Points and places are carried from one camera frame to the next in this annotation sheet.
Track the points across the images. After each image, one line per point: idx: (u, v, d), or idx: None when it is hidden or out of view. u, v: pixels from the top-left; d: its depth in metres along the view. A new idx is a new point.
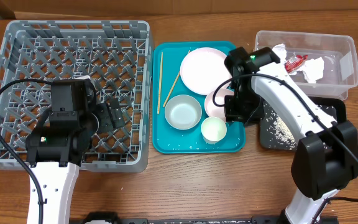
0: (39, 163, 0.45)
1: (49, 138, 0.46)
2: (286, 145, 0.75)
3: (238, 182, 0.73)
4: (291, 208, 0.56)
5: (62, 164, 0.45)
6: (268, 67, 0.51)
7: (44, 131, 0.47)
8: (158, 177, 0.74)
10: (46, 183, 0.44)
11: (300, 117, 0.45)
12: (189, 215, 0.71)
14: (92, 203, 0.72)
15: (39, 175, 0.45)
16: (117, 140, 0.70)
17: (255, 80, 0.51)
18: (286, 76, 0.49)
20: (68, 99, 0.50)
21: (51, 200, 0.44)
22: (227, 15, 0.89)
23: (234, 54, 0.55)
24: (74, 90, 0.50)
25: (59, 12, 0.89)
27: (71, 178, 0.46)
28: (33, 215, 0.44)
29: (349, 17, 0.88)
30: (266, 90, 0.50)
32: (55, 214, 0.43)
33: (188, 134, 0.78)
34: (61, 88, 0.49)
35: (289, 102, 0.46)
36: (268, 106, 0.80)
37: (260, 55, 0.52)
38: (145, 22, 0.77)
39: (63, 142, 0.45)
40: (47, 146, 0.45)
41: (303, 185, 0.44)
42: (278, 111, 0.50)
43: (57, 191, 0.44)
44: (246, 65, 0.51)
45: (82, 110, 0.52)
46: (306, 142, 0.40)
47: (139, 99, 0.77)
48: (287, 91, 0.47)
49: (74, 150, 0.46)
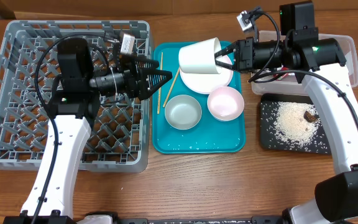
0: (58, 116, 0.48)
1: (69, 99, 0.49)
2: (286, 145, 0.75)
3: (238, 183, 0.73)
4: (298, 211, 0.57)
5: (78, 116, 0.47)
6: (330, 66, 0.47)
7: (64, 93, 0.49)
8: (158, 177, 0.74)
10: (62, 129, 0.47)
11: (350, 144, 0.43)
12: (189, 215, 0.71)
14: (92, 203, 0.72)
15: (58, 122, 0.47)
16: (117, 140, 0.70)
17: (311, 79, 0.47)
18: (347, 86, 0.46)
20: (75, 68, 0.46)
21: (66, 145, 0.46)
22: (227, 15, 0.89)
23: (298, 16, 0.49)
24: (79, 59, 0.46)
25: (59, 12, 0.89)
27: (84, 132, 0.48)
28: (48, 155, 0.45)
29: (350, 17, 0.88)
30: (321, 97, 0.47)
32: (66, 159, 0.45)
33: (188, 134, 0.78)
34: (65, 57, 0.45)
35: (343, 122, 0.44)
36: (269, 106, 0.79)
37: (324, 48, 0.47)
38: (145, 22, 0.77)
39: (79, 104, 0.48)
40: (67, 105, 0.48)
41: (324, 208, 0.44)
42: (324, 121, 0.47)
43: (71, 137, 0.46)
44: (304, 56, 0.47)
45: (87, 72, 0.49)
46: (350, 179, 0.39)
47: (139, 100, 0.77)
48: (344, 111, 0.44)
49: (89, 114, 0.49)
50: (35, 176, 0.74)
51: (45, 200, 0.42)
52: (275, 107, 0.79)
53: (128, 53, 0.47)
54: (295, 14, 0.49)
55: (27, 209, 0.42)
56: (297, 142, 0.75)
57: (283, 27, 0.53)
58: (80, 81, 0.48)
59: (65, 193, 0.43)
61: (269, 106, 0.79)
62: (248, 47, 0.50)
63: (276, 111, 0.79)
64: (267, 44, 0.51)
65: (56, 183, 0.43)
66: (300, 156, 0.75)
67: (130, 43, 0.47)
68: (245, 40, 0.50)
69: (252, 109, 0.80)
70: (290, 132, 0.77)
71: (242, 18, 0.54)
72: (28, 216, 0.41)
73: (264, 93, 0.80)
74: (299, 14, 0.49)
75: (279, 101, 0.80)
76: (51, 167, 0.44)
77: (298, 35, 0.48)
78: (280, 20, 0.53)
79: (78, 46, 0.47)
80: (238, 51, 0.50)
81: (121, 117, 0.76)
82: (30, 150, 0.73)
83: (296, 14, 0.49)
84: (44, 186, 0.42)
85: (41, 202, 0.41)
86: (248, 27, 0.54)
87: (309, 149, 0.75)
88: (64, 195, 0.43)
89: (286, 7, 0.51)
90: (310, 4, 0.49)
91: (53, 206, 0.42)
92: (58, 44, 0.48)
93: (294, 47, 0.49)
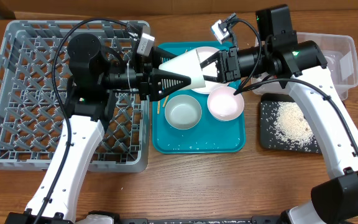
0: (74, 116, 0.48)
1: (87, 99, 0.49)
2: (286, 145, 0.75)
3: (238, 183, 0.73)
4: (295, 212, 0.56)
5: (93, 119, 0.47)
6: (311, 70, 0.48)
7: (81, 92, 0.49)
8: (158, 177, 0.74)
10: (76, 130, 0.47)
11: (340, 147, 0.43)
12: (189, 215, 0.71)
14: (92, 203, 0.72)
15: (73, 122, 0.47)
16: (117, 140, 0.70)
17: (294, 86, 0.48)
18: (331, 88, 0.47)
20: (87, 75, 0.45)
21: (78, 146, 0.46)
22: (226, 15, 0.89)
23: (275, 22, 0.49)
24: (92, 65, 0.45)
25: (59, 12, 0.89)
27: (97, 134, 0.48)
28: (58, 156, 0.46)
29: (349, 17, 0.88)
30: (306, 102, 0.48)
32: (76, 162, 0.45)
33: (188, 134, 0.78)
34: (78, 65, 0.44)
35: (331, 125, 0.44)
36: (269, 106, 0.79)
37: (304, 51, 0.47)
38: (145, 22, 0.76)
39: (97, 106, 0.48)
40: (84, 106, 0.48)
41: (322, 212, 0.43)
42: (312, 126, 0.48)
43: (84, 139, 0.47)
44: (285, 62, 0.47)
45: (102, 73, 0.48)
46: (344, 183, 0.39)
47: (139, 100, 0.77)
48: (332, 114, 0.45)
49: (104, 116, 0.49)
50: (35, 175, 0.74)
51: (50, 201, 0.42)
52: (275, 107, 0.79)
53: (145, 54, 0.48)
54: (272, 18, 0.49)
55: (31, 208, 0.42)
56: (297, 142, 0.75)
57: (261, 31, 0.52)
58: (94, 86, 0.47)
59: (70, 197, 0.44)
61: (269, 106, 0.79)
62: (232, 58, 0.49)
63: (276, 111, 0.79)
64: (248, 51, 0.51)
65: (62, 186, 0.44)
66: (300, 156, 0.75)
67: (148, 44, 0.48)
68: (230, 50, 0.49)
69: (252, 109, 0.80)
70: (290, 131, 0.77)
71: (218, 27, 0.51)
72: (32, 215, 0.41)
73: (264, 93, 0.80)
74: (276, 18, 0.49)
75: (279, 101, 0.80)
76: (60, 168, 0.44)
77: (276, 41, 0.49)
78: (258, 25, 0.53)
79: (89, 52, 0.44)
80: (223, 62, 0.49)
81: (121, 117, 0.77)
82: (30, 149, 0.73)
83: (273, 19, 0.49)
84: (51, 188, 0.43)
85: (46, 203, 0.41)
86: (225, 36, 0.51)
87: (309, 149, 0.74)
88: (69, 198, 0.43)
89: (263, 13, 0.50)
90: (284, 8, 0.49)
91: (56, 208, 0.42)
92: (68, 45, 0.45)
93: (274, 53, 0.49)
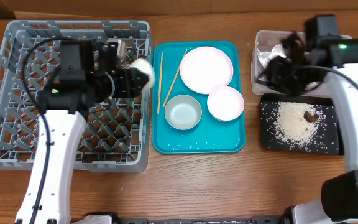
0: (49, 111, 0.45)
1: (60, 91, 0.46)
2: (286, 145, 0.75)
3: (238, 183, 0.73)
4: (299, 209, 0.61)
5: (71, 112, 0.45)
6: (354, 65, 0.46)
7: (54, 84, 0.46)
8: (158, 177, 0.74)
10: (53, 127, 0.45)
11: None
12: (189, 214, 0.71)
14: (92, 203, 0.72)
15: (50, 119, 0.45)
16: (117, 140, 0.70)
17: (332, 76, 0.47)
18: None
20: (75, 58, 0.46)
21: (59, 145, 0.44)
22: (226, 15, 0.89)
23: (322, 25, 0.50)
24: (82, 50, 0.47)
25: (58, 12, 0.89)
27: (78, 127, 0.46)
28: (39, 157, 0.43)
29: (349, 17, 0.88)
30: (340, 94, 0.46)
32: (59, 161, 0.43)
33: (188, 134, 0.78)
34: (68, 46, 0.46)
35: None
36: (268, 106, 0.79)
37: (352, 46, 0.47)
38: (145, 22, 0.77)
39: (71, 96, 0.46)
40: (58, 96, 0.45)
41: (331, 203, 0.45)
42: (341, 120, 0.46)
43: (64, 135, 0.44)
44: (330, 53, 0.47)
45: (89, 68, 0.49)
46: None
47: (139, 100, 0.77)
48: None
49: (82, 104, 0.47)
50: None
51: (40, 208, 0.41)
52: (275, 107, 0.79)
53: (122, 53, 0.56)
54: (319, 23, 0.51)
55: (21, 218, 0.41)
56: (297, 142, 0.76)
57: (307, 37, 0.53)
58: (78, 75, 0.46)
59: (61, 200, 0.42)
61: (269, 106, 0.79)
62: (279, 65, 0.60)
63: (276, 111, 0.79)
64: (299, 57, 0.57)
65: (50, 190, 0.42)
66: (301, 156, 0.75)
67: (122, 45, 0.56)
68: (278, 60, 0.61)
69: (252, 109, 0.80)
70: (290, 132, 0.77)
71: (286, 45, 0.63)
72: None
73: (264, 93, 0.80)
74: (324, 23, 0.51)
75: (279, 101, 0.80)
76: (45, 172, 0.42)
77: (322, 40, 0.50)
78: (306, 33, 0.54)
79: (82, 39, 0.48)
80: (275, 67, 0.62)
81: (121, 117, 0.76)
82: (30, 150, 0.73)
83: (319, 23, 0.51)
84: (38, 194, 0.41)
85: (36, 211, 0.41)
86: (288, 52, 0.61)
87: (309, 149, 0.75)
88: (59, 201, 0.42)
89: (311, 20, 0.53)
90: (332, 15, 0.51)
91: (49, 216, 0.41)
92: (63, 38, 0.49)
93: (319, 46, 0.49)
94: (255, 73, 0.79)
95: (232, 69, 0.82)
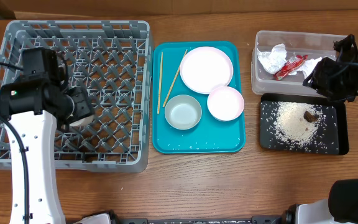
0: (13, 116, 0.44)
1: (19, 91, 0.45)
2: (286, 145, 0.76)
3: (238, 182, 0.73)
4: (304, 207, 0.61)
5: (36, 112, 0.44)
6: None
7: (13, 86, 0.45)
8: (158, 177, 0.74)
10: (23, 132, 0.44)
11: None
12: (189, 214, 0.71)
14: (92, 203, 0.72)
15: (16, 124, 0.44)
16: (117, 140, 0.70)
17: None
18: None
20: (40, 63, 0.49)
21: (34, 149, 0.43)
22: (226, 15, 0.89)
23: None
24: (45, 55, 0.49)
25: (59, 12, 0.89)
27: (49, 126, 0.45)
28: (17, 165, 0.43)
29: (350, 17, 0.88)
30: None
32: (39, 165, 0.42)
33: (188, 134, 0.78)
34: (31, 53, 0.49)
35: None
36: (269, 106, 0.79)
37: None
38: (145, 22, 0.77)
39: (32, 95, 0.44)
40: (18, 96, 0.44)
41: (335, 203, 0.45)
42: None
43: (36, 139, 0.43)
44: None
45: (55, 72, 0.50)
46: None
47: (139, 99, 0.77)
48: None
49: (46, 100, 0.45)
50: None
51: (31, 216, 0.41)
52: (275, 107, 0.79)
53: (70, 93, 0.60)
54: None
55: None
56: (297, 142, 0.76)
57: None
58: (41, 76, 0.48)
59: (50, 205, 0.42)
61: (269, 106, 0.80)
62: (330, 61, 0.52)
63: (276, 111, 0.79)
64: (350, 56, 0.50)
65: (38, 196, 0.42)
66: (301, 156, 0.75)
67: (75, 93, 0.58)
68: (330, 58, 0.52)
69: (252, 109, 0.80)
70: (290, 131, 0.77)
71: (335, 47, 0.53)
72: None
73: (265, 93, 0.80)
74: None
75: (279, 101, 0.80)
76: (26, 179, 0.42)
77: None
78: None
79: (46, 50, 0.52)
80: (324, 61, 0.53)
81: (122, 117, 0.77)
82: None
83: None
84: (25, 203, 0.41)
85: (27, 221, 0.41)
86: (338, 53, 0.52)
87: (309, 149, 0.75)
88: (50, 205, 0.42)
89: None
90: None
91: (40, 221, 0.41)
92: None
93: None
94: (255, 73, 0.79)
95: (232, 69, 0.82)
